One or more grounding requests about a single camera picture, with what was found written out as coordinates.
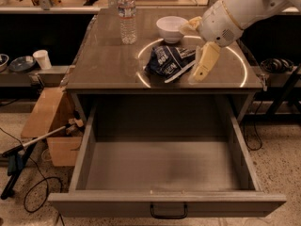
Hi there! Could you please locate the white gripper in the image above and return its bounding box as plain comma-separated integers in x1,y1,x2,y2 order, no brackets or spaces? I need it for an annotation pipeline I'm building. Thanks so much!
179,0,243,83

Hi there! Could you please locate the white ceramic bowl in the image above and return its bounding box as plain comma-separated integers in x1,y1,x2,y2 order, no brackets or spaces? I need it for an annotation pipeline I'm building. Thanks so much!
156,16,187,43

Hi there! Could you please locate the grey side shelf left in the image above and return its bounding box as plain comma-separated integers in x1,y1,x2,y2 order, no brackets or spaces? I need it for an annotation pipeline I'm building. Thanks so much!
0,66,69,88

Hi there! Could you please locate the black drawer handle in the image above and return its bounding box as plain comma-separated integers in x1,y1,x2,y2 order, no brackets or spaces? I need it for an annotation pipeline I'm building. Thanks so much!
150,202,189,220

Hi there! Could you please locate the grey bowl at left edge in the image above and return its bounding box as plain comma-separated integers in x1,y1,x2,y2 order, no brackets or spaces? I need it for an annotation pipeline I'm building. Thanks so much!
0,54,9,73

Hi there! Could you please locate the black grabber tool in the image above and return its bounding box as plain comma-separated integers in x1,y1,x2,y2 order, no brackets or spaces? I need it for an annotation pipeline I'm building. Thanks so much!
1,123,71,200

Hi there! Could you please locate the blue chip bag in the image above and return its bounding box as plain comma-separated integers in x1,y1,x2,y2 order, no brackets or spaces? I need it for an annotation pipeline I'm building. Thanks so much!
145,45,196,83

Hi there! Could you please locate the grey cabinet with glossy top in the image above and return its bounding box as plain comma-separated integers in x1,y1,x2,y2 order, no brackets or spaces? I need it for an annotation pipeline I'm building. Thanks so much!
67,7,261,119

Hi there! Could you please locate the cardboard box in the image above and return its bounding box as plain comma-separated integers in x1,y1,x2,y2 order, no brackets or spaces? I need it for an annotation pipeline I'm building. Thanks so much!
21,87,83,167

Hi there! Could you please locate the clear plastic water bottle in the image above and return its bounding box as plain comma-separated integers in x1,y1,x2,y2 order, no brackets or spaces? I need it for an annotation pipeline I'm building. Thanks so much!
118,0,137,44

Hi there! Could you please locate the open grey top drawer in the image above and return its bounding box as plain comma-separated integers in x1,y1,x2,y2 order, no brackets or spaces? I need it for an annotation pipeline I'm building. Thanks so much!
49,94,286,219

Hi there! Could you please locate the black floor cable right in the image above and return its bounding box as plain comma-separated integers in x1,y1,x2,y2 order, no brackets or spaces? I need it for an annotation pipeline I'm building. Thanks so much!
243,101,263,152

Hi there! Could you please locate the blue grey bowl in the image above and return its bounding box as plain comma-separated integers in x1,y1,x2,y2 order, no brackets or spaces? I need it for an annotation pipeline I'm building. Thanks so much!
8,56,36,73

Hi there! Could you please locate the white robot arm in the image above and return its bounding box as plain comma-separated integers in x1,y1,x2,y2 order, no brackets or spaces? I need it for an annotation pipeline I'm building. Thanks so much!
180,0,301,83

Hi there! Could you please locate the white paper cup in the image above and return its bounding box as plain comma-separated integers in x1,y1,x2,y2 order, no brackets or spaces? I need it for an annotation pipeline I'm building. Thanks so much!
33,50,52,70

